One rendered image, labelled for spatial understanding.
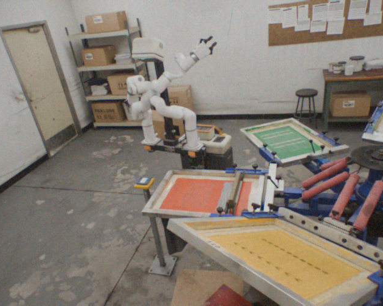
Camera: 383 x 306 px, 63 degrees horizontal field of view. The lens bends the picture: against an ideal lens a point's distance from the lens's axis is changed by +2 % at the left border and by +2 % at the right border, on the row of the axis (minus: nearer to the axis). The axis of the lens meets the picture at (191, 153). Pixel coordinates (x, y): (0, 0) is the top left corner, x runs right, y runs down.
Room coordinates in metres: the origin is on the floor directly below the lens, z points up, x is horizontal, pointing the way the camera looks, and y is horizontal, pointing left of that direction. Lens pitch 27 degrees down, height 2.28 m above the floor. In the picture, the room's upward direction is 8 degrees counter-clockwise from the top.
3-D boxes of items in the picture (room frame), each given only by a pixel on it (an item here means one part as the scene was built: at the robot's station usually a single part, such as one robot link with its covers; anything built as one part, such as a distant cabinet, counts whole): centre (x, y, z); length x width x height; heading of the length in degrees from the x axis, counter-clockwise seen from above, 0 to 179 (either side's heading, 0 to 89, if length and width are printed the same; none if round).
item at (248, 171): (2.06, -0.39, 0.98); 0.30 x 0.05 x 0.07; 70
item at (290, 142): (2.41, -0.91, 1.05); 1.08 x 0.61 x 0.23; 10
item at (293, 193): (1.68, -0.60, 1.02); 0.17 x 0.06 x 0.05; 70
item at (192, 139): (2.36, -0.03, 1.21); 0.16 x 0.13 x 0.15; 148
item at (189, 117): (2.36, -0.02, 1.37); 0.13 x 0.10 x 0.16; 22
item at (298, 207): (1.73, -0.48, 0.89); 1.24 x 0.06 x 0.06; 70
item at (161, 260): (2.18, 0.42, 0.48); 0.22 x 0.22 x 0.96; 70
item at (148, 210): (1.88, -0.07, 0.97); 0.79 x 0.58 x 0.04; 70
